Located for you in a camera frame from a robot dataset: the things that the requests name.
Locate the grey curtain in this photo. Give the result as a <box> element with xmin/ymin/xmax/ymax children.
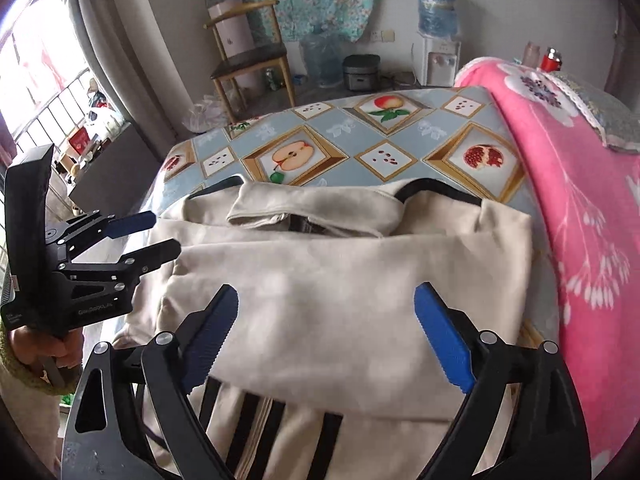
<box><xmin>75</xmin><ymin>0</ymin><xmax>211</xmax><ymax>161</ymax></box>

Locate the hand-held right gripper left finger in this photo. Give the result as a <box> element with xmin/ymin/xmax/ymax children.
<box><xmin>60</xmin><ymin>284</ymin><xmax>240</xmax><ymax>480</ymax></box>

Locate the grey lace-trimmed pillow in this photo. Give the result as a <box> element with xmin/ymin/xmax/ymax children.
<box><xmin>547</xmin><ymin>70</ymin><xmax>640</xmax><ymax>153</ymax></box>

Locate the clear plastic bag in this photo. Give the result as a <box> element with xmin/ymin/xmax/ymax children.
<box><xmin>182</xmin><ymin>95</ymin><xmax>226</xmax><ymax>133</ymax></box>

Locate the cream zip jacket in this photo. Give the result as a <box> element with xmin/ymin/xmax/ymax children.
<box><xmin>112</xmin><ymin>177</ymin><xmax>533</xmax><ymax>421</ymax></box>

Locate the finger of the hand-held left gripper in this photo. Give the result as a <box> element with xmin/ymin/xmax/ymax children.
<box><xmin>57</xmin><ymin>240</ymin><xmax>182</xmax><ymax>292</ymax></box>
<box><xmin>45</xmin><ymin>211</ymin><xmax>157</xmax><ymax>261</ymax></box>

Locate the person's left hand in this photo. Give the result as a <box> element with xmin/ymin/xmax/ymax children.
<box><xmin>10</xmin><ymin>327</ymin><xmax>83</xmax><ymax>388</ymax></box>

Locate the blue water bottle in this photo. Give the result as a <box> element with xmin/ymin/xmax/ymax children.
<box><xmin>417</xmin><ymin>0</ymin><xmax>460</xmax><ymax>38</ymax></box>

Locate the black rice cooker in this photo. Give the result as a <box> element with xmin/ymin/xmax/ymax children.
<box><xmin>341</xmin><ymin>54</ymin><xmax>382</xmax><ymax>92</ymax></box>

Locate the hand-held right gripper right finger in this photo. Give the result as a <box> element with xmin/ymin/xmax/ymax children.
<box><xmin>414</xmin><ymin>282</ymin><xmax>593</xmax><ymax>480</ymax></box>

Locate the white window railing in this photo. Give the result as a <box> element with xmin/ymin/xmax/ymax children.
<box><xmin>0</xmin><ymin>65</ymin><xmax>121</xmax><ymax>161</ymax></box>

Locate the wooden chair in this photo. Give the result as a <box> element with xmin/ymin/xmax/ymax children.
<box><xmin>202</xmin><ymin>0</ymin><xmax>297</xmax><ymax>123</ymax></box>

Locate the white water dispenser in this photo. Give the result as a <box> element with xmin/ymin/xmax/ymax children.
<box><xmin>417</xmin><ymin>35</ymin><xmax>461</xmax><ymax>87</ymax></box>

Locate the pink floral blanket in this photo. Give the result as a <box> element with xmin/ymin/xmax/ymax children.
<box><xmin>452</xmin><ymin>56</ymin><xmax>640</xmax><ymax>480</ymax></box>

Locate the fruit print bed sheet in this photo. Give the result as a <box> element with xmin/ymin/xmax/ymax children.
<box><xmin>155</xmin><ymin>87</ymin><xmax>531</xmax><ymax>221</ymax></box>

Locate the empty clear water jug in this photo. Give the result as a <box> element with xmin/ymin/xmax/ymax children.
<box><xmin>300</xmin><ymin>24</ymin><xmax>345</xmax><ymax>88</ymax></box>

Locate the red box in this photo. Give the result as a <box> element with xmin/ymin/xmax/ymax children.
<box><xmin>67</xmin><ymin>127</ymin><xmax>94</xmax><ymax>156</ymax></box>

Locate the pale pink box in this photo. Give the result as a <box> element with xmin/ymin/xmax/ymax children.
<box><xmin>207</xmin><ymin>1</ymin><xmax>256</xmax><ymax>91</ymax></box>

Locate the cream black-striped garment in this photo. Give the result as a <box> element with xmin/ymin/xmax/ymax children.
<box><xmin>140</xmin><ymin>375</ymin><xmax>516</xmax><ymax>480</ymax></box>

